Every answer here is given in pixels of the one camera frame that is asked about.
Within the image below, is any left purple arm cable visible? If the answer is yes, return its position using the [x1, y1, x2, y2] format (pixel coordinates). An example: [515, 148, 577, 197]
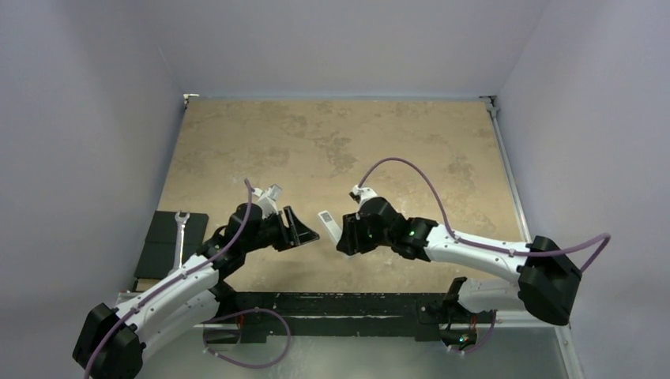
[82, 178, 257, 379]

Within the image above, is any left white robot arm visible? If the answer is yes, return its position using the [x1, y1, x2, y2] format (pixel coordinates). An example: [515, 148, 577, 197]
[73, 204, 319, 378]

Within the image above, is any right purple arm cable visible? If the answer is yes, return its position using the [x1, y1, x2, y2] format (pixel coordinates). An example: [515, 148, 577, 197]
[353, 156, 612, 274]

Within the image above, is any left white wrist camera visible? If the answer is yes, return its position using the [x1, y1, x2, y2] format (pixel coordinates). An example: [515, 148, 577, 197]
[253, 184, 282, 218]

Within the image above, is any silver wrench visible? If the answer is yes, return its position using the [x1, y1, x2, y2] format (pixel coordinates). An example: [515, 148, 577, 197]
[172, 211, 190, 272]

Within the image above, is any white remote control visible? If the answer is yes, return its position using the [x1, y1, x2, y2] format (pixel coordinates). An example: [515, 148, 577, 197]
[318, 210, 342, 252]

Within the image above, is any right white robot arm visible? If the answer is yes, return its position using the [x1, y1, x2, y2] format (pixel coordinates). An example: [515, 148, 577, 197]
[335, 197, 582, 326]

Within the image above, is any black foam tool tray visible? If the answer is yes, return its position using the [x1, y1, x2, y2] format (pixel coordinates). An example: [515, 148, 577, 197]
[134, 211, 209, 280]

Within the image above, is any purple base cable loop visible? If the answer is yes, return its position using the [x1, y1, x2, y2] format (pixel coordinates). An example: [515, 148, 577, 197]
[201, 307, 292, 370]

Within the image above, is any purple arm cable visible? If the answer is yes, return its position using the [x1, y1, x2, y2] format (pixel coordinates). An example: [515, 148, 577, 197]
[82, 178, 257, 379]
[353, 156, 612, 274]

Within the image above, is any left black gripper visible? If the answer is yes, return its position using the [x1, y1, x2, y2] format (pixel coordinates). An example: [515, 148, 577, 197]
[242, 205, 318, 253]

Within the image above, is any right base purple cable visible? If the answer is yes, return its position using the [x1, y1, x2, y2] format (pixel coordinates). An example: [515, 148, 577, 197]
[446, 311, 496, 358]

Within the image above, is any aluminium frame rail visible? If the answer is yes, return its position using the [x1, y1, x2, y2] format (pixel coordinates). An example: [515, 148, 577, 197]
[479, 96, 533, 242]

